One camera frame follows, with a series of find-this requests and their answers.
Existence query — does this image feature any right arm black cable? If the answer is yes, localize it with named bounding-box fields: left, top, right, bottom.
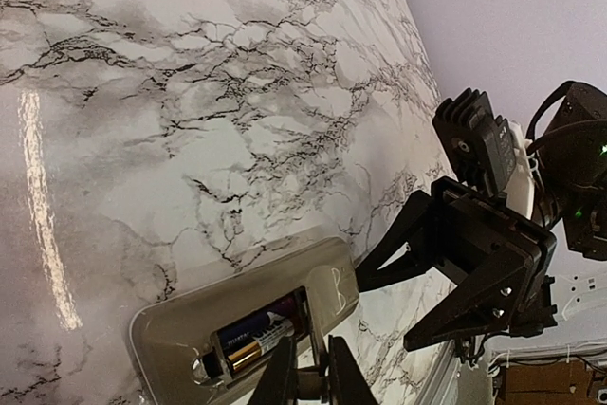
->
left=524, top=81, right=607, bottom=159

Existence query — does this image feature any gold black battery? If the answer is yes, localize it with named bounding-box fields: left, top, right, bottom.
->
left=227, top=321, right=295, bottom=374

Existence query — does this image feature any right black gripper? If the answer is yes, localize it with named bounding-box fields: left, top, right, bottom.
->
left=356, top=177, right=557, bottom=351

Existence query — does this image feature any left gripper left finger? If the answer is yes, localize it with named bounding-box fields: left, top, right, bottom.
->
left=250, top=336, right=298, bottom=405

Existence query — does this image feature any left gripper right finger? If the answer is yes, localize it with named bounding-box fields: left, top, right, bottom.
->
left=328, top=336, right=378, bottom=405

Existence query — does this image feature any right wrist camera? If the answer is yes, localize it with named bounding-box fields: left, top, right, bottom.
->
left=432, top=88, right=535, bottom=218

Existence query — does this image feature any grey battery cover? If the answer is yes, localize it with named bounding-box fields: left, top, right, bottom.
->
left=293, top=366, right=334, bottom=404

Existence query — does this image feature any grey remote control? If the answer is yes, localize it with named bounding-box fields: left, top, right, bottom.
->
left=129, top=237, right=359, bottom=404

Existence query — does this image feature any purple battery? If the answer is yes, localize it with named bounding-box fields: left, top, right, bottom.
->
left=218, top=296, right=297, bottom=347

